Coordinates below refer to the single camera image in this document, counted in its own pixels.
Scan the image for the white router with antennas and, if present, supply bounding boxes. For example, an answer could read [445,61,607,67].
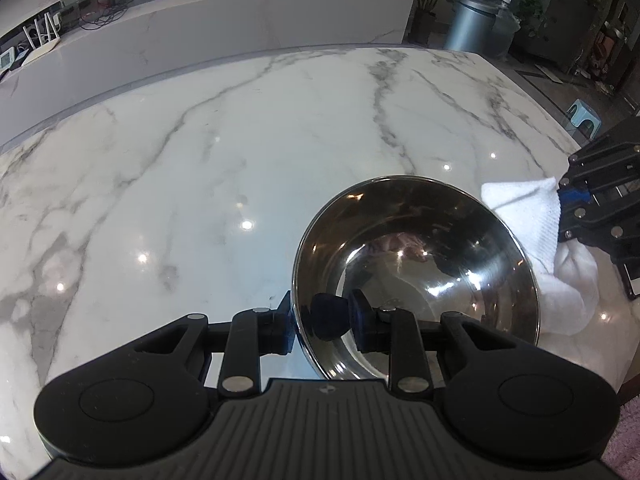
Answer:
[20,12,63,66]

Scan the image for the pink rug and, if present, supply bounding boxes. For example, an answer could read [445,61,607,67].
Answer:
[600,390,640,480]

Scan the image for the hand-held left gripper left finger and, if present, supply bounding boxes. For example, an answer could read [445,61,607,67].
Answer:
[70,290,301,397]

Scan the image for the white marble sideboard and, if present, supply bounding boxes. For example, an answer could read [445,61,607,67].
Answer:
[0,0,415,153]

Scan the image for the long-leaved potted plant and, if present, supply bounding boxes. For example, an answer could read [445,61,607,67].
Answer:
[400,0,486,46]

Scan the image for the tangle of black cables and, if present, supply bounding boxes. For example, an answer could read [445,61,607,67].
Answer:
[75,0,133,31]

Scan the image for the small blue stool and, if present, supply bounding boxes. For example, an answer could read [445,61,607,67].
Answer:
[565,99,606,141]

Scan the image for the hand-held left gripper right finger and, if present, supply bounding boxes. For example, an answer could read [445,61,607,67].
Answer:
[349,289,576,397]

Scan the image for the dark cabinet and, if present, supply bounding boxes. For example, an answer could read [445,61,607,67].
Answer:
[525,0,608,73]

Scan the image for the clear water bottle with pump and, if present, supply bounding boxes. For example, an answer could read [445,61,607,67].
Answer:
[487,0,523,58]

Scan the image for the steel bowl with blue base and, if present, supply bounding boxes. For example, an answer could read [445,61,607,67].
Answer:
[291,175,542,381]

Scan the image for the silver trash can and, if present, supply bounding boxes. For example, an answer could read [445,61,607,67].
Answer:
[442,0,501,56]

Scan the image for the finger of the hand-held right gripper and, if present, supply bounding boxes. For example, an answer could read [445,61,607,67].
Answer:
[557,195,640,302]
[557,140,640,201]

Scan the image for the white cloth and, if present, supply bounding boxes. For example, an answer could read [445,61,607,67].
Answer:
[480,176,601,336]

